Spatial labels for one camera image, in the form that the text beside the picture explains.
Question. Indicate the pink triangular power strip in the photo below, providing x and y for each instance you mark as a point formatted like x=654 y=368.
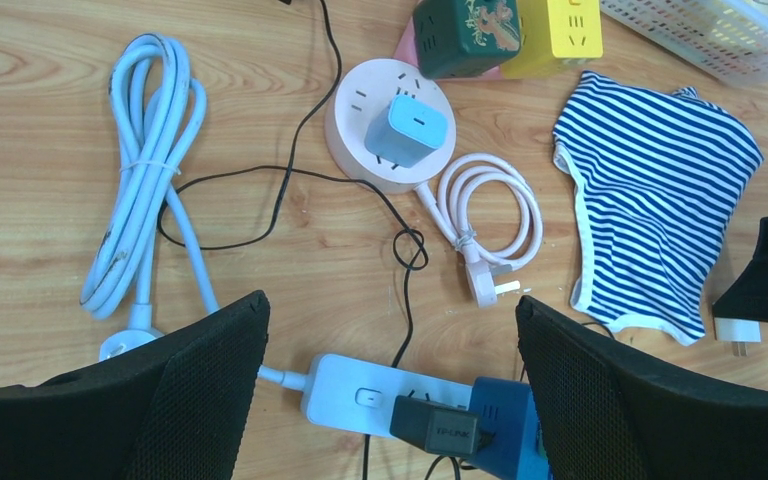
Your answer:
x=406 y=52

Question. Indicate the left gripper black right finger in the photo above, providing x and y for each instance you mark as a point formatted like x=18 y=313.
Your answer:
x=610 y=411

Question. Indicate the light blue small charger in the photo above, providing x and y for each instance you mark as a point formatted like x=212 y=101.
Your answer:
x=406 y=131

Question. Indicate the white plastic basket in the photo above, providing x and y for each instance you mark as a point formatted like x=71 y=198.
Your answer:
x=726 y=39

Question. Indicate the light blue power strip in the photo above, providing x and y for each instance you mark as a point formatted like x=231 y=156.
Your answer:
x=354 y=395

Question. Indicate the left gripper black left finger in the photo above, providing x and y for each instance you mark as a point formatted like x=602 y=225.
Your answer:
x=174 y=408

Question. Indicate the white cube charger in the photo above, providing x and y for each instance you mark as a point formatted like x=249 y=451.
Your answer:
x=739 y=333

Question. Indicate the dark green cube charger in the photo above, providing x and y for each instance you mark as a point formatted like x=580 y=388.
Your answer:
x=464 y=38

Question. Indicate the black adapter with cable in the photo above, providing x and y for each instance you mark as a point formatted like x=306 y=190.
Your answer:
x=435 y=425

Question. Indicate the pink round power strip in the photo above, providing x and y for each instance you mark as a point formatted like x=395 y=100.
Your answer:
x=364 y=92

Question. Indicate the blue cube charger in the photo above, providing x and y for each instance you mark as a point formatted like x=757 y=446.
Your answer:
x=511 y=445

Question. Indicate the yellow power adapter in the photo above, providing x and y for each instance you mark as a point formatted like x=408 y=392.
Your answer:
x=556 y=35

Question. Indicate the blue striped shirt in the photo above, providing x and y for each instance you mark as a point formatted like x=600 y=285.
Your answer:
x=657 y=178

